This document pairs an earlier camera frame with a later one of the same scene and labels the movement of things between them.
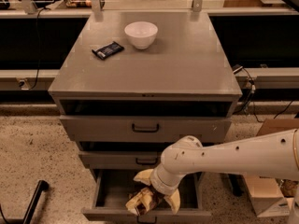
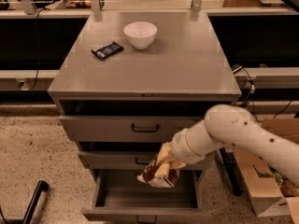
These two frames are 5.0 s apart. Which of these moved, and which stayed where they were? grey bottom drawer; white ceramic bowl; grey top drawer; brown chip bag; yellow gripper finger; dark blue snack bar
Moved: yellow gripper finger; brown chip bag
Stayed: grey top drawer; grey bottom drawer; white ceramic bowl; dark blue snack bar
